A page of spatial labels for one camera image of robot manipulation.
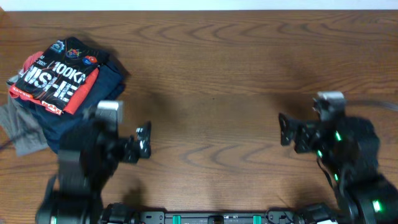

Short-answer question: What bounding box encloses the black orange patterned jersey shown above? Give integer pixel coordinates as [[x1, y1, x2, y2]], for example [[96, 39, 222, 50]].
[[14, 37, 109, 114]]

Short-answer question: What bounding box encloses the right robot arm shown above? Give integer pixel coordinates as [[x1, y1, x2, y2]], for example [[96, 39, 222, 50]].
[[278, 110, 397, 223]]

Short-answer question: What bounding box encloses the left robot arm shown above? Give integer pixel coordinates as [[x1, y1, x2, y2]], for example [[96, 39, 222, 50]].
[[35, 101, 152, 224]]

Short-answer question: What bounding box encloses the navy folded garment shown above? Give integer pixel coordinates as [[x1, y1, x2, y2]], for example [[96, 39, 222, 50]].
[[16, 61, 125, 153]]

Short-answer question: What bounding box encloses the orange folded shirt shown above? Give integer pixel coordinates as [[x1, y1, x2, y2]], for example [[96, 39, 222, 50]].
[[9, 51, 99, 115]]

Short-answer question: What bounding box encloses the grey folded garment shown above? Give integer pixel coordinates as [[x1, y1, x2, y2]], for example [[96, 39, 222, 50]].
[[0, 74, 50, 157]]

